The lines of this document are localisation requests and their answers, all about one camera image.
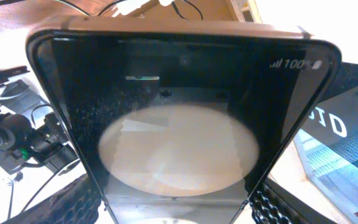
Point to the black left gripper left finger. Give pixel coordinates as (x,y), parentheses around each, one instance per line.
(77,203)

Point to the white power strip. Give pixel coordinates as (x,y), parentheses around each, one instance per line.
(135,7)

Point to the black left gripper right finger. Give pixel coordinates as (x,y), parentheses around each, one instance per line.
(272,204)

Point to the black Galaxy smartphone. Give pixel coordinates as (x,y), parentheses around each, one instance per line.
(178,120)

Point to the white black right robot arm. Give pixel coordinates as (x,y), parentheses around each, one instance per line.
(30,134)

